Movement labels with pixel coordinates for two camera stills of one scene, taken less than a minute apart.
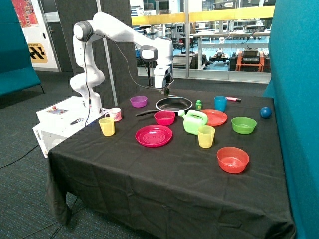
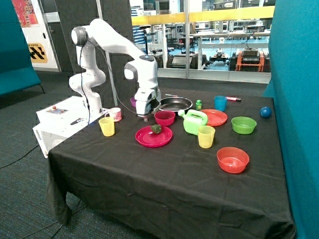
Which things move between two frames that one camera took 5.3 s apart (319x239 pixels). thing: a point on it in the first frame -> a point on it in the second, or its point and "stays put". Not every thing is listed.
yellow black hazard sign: x=38 y=54 stays put
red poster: x=25 y=12 stays put
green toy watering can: x=193 y=120 stays put
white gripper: x=163 y=75 -> x=147 y=100
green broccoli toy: x=166 y=91 -> x=156 y=128
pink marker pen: x=233 y=98 stays put
